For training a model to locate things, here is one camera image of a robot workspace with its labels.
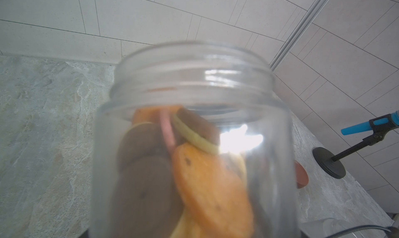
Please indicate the jar with beige lid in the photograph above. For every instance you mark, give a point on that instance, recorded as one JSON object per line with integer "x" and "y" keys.
{"x": 192, "y": 143}

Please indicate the aluminium corner frame post right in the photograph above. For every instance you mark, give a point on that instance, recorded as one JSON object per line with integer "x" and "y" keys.
{"x": 305, "y": 22}

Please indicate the microphone on black stand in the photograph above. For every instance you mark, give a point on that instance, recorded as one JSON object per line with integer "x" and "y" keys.
{"x": 380, "y": 126}

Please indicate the terracotta jar lid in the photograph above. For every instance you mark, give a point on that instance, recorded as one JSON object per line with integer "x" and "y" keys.
{"x": 302, "y": 177}

